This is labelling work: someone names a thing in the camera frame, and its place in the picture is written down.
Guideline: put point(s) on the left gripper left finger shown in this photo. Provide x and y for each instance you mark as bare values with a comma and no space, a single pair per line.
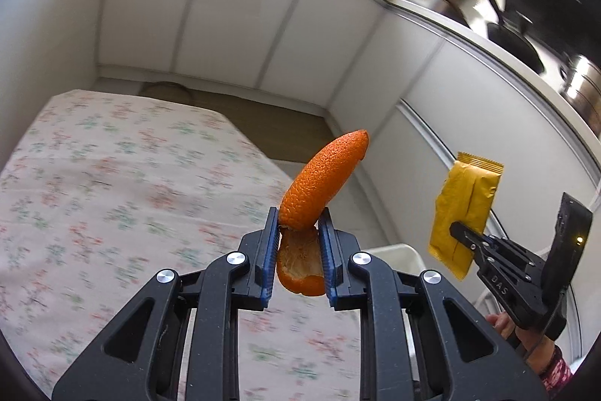
179,321

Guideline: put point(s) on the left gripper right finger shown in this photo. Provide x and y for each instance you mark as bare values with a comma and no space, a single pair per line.
420,338

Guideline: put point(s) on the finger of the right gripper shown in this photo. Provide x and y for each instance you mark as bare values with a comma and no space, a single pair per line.
502,263

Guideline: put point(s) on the yellow snack wrapper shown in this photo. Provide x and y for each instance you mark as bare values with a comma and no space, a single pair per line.
466,197

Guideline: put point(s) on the orange peel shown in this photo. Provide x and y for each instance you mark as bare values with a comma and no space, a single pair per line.
298,264

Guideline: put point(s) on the white plastic trash bin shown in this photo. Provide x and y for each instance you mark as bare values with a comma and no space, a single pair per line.
399,261

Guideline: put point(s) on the white kitchen cabinets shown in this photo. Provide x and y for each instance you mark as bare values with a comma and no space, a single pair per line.
422,85

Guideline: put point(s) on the person's right hand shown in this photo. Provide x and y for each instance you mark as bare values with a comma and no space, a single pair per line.
540,348

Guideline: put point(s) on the floral tablecloth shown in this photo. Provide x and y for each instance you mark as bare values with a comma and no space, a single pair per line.
101,193

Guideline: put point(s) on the steel pot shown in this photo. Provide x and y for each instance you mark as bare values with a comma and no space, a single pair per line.
581,88

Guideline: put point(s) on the black frying pan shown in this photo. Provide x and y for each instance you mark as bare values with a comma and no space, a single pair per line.
513,40

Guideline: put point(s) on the brown floor mat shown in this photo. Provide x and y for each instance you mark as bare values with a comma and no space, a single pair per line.
282,134

